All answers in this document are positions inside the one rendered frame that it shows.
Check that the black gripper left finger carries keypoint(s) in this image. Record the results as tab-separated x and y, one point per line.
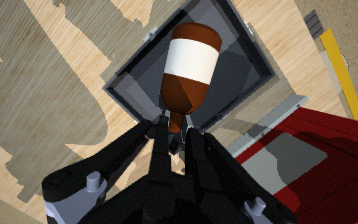
72	192

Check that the red divided crate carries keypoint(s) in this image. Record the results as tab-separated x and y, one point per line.
309	161

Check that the brown glass bottle with white label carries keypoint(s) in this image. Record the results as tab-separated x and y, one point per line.
190	63

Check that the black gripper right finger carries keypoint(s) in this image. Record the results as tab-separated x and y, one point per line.
243	191

